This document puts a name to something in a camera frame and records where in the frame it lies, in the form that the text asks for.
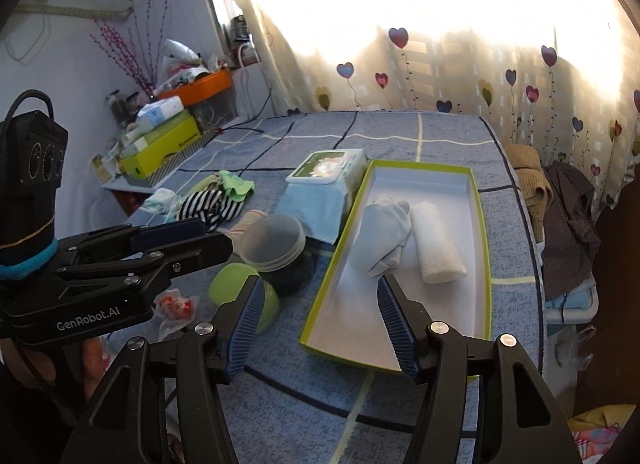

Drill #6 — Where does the white rolled towel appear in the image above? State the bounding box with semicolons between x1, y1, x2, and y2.
410;201;468;284

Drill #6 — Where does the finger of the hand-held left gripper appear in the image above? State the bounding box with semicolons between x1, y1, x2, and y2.
57;233;234;305
60;218;207;265

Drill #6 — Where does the pink branch decoration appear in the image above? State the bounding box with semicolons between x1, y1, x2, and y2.
89;0;174;98

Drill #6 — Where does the dark checked shirt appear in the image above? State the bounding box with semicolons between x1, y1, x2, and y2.
541;160;602;301

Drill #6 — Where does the green cloth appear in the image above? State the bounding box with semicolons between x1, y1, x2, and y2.
214;170;256;203

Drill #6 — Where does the black white striped sock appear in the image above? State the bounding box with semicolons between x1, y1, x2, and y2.
172;187;238;234

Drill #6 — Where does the white box with green rim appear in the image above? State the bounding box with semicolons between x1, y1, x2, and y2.
299;160;493;375

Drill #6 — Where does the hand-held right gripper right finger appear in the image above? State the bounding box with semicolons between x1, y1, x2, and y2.
377;274;583;464

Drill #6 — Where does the small labelled box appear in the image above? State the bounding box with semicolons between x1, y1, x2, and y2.
89;153;119;186

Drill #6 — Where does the person's left forearm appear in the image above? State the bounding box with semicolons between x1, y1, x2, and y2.
0;344;81;464

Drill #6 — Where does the clear plastic storage bin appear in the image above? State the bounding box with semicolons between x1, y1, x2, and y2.
187;86;239;129

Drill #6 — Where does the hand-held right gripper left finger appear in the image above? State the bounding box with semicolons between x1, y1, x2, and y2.
60;274;266;464

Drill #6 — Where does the striped cardboard box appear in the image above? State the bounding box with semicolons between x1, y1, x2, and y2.
127;131;217;191

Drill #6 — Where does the brown knit sweater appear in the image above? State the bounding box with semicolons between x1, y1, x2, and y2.
501;143;555;241

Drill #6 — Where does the pale green flat box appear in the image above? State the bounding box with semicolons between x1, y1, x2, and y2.
119;111;194;157

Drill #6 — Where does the colourful printed fabric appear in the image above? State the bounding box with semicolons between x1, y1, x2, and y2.
566;406;633;464

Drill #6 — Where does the light blue sock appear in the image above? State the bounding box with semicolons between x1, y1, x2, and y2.
349;197;413;279

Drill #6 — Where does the orange storage box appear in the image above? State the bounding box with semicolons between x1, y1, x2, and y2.
157;68;234;108

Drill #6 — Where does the blue white tissue pack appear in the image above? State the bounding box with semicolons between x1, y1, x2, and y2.
136;96;186;129

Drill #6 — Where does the clear plastic jar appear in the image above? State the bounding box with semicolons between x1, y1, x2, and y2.
239;214;317;297

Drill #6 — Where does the heart print curtain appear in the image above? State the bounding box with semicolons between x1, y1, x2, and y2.
197;0;640;225

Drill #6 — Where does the green plastic bowl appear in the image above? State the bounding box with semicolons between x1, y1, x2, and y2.
207;264;279;337

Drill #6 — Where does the glass jar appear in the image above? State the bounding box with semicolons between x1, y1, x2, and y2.
105;89;127;128

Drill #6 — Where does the blue plaid blanket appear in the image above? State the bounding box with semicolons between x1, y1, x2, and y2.
124;109;547;464

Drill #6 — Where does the yellow-green cardboard box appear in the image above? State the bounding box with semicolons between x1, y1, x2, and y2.
119;117;204;180

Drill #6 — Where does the white red crumpled wrapper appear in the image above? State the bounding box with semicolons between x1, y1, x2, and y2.
151;293;200;342

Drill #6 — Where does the person's left hand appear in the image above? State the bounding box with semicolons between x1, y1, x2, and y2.
20;337;108;397

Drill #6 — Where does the light blue wet wipes pack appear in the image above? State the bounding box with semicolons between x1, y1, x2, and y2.
274;148;368;245

